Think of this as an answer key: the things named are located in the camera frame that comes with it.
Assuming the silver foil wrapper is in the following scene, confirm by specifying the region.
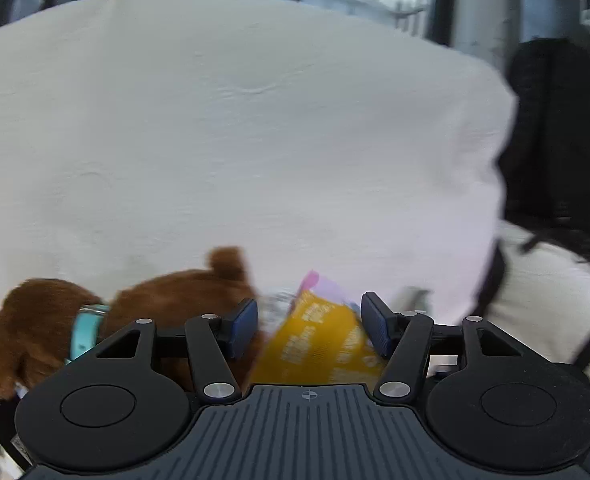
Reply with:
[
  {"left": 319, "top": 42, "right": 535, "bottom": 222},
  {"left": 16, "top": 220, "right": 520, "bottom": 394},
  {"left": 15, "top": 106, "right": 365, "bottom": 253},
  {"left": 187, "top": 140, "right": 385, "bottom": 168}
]
[{"left": 258, "top": 289, "right": 296, "bottom": 333}]

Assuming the brown plush dog toy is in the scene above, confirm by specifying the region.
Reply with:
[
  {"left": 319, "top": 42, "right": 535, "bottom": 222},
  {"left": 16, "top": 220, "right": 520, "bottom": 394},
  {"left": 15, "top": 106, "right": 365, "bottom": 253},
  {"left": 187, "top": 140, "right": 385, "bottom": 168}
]
[{"left": 0, "top": 246, "right": 262, "bottom": 402}]

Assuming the black backpack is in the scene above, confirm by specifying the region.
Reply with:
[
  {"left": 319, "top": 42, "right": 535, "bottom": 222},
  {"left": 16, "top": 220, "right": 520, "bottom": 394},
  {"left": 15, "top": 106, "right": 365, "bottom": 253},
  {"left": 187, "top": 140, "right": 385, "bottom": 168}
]
[{"left": 473, "top": 37, "right": 590, "bottom": 368}]

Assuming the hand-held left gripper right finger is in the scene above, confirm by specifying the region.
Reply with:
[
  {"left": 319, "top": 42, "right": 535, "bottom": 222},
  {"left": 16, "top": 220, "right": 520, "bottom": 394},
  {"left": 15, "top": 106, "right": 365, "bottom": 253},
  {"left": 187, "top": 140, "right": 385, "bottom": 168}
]
[{"left": 361, "top": 291, "right": 530, "bottom": 404}]

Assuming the white tote bag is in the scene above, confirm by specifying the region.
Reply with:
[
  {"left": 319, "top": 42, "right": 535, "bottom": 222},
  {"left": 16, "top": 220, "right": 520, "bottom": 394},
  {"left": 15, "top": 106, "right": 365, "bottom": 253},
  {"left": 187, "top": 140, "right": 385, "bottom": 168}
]
[{"left": 482, "top": 221, "right": 590, "bottom": 387}]

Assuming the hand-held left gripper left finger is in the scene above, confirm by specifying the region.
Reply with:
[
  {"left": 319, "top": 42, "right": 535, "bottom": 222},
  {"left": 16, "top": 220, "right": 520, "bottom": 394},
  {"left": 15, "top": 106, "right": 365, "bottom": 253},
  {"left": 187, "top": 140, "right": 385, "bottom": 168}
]
[{"left": 94, "top": 298, "right": 260, "bottom": 403}]

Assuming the large white quilted pillow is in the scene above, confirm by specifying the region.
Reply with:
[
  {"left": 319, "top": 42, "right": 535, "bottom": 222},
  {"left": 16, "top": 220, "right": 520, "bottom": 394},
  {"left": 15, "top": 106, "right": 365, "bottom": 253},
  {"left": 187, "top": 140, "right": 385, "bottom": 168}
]
[{"left": 0, "top": 0, "right": 520, "bottom": 328}]

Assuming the yellow snack packet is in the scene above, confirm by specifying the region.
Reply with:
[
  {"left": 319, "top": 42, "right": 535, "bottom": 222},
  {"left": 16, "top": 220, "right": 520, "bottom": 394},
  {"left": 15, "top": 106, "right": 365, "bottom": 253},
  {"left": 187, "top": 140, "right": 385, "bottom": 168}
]
[{"left": 249, "top": 290, "right": 392, "bottom": 387}]

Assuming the pink packet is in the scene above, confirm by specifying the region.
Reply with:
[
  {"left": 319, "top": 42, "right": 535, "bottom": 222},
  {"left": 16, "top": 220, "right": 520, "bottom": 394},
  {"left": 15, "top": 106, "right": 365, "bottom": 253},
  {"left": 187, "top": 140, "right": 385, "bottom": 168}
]
[{"left": 297, "top": 270, "right": 362, "bottom": 312}]

